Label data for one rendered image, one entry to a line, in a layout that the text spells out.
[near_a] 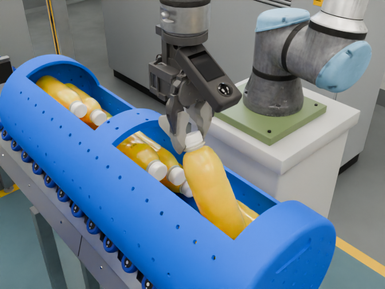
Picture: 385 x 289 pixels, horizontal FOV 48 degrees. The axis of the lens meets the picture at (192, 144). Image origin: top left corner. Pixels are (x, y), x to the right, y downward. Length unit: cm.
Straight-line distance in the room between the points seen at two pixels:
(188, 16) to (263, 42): 40
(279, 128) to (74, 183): 47
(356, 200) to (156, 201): 206
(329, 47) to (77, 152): 55
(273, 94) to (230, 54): 166
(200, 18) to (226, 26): 202
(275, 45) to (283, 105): 15
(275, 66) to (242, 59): 162
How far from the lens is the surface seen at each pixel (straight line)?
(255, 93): 106
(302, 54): 95
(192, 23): 65
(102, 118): 119
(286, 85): 105
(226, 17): 265
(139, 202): 79
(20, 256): 242
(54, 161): 101
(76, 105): 113
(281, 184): 103
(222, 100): 63
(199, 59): 67
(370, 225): 260
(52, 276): 190
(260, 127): 102
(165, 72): 69
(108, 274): 108
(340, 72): 91
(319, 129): 108
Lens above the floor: 171
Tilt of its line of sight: 35 degrees down
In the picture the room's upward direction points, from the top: straight up
